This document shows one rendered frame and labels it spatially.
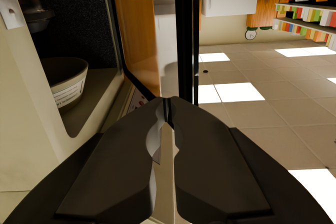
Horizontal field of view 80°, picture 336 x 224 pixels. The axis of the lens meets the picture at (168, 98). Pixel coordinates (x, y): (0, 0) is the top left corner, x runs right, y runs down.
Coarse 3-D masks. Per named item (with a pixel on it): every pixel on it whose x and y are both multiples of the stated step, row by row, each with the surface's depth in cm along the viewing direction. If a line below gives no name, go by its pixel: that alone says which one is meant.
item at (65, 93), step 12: (48, 60) 39; (60, 60) 39; (72, 60) 38; (84, 60) 36; (48, 72) 39; (60, 72) 39; (72, 72) 38; (84, 72) 31; (60, 84) 27; (72, 84) 29; (60, 96) 28; (72, 96) 30; (60, 108) 30
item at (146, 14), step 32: (128, 0) 32; (160, 0) 22; (192, 0) 17; (128, 32) 37; (160, 32) 25; (192, 32) 19; (128, 64) 43; (160, 64) 27; (192, 64) 20; (160, 96) 31; (192, 96) 22
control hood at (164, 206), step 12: (132, 84) 49; (120, 96) 43; (120, 108) 39; (108, 120) 35; (168, 132) 45; (168, 144) 41; (168, 156) 38; (156, 168) 33; (168, 168) 36; (156, 180) 31; (168, 180) 33; (156, 192) 30; (168, 192) 31; (156, 204) 28; (168, 204) 30; (156, 216) 27; (168, 216) 28
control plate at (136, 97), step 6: (138, 90) 48; (132, 96) 44; (138, 96) 46; (132, 102) 43; (138, 102) 44; (144, 102) 46; (132, 108) 41; (156, 150) 37; (156, 156) 35; (156, 162) 34
